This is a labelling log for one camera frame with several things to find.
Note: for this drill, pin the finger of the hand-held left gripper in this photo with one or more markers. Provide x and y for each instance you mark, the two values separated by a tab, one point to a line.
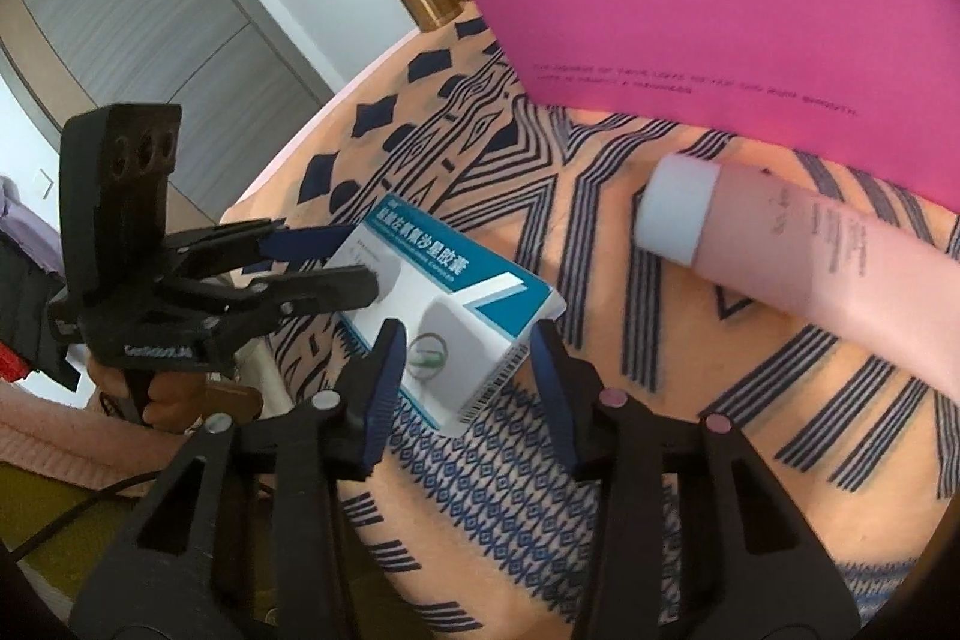
307	242
330	291

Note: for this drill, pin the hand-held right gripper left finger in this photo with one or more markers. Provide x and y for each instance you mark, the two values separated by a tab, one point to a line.
384	392

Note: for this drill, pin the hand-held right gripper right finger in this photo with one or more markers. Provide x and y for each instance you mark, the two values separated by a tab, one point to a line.
555	392

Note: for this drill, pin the blue white medicine box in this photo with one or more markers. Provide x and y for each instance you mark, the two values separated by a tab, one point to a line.
465	280

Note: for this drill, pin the pink tube with white cap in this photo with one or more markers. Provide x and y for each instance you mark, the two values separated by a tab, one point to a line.
825	257

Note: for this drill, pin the pink cardboard box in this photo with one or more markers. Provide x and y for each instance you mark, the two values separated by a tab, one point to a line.
712	25

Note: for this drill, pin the person's left forearm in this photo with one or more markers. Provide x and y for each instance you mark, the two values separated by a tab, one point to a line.
60	437

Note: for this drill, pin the person's left hand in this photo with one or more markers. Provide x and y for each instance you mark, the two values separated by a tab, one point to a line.
178	404

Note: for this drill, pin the orange patterned cloth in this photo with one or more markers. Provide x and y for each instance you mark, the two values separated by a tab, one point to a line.
675	460

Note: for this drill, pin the olive green cloth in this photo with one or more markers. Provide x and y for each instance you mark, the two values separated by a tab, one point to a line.
52	482

